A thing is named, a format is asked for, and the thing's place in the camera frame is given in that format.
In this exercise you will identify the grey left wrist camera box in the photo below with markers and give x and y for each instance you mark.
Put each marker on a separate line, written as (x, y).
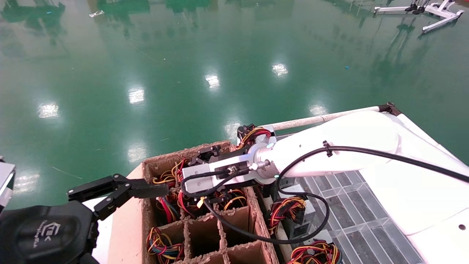
(5, 183)

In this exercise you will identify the long white pipe rail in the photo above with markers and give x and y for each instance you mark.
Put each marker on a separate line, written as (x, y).
(311, 120)

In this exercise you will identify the pink flat board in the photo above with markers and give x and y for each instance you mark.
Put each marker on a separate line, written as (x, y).
(126, 227)

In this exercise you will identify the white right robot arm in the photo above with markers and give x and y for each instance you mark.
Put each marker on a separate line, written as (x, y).
(348, 135)

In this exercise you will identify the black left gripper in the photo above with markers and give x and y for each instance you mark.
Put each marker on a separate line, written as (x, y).
(44, 234)

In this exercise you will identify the black pipe corner connector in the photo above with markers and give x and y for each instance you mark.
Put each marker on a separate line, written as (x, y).
(389, 109)

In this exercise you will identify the beige pipe rail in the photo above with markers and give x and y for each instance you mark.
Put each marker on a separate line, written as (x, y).
(282, 238)

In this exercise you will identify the white paper scrap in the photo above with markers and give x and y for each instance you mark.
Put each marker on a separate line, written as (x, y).
(97, 14)

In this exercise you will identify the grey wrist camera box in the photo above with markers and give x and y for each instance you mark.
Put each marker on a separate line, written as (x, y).
(198, 179)
(5, 183)

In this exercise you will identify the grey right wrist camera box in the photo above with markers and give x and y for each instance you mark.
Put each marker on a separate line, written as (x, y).
(198, 179)

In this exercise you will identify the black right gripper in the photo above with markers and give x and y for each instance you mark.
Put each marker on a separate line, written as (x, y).
(231, 157)

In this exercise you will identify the brown cardboard divider box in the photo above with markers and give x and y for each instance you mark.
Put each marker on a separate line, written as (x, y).
(238, 223)

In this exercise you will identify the clear plastic compartment tray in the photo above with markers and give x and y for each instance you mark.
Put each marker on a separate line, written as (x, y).
(351, 205)

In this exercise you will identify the white metal floor stand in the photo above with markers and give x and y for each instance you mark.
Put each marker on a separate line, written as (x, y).
(443, 13)

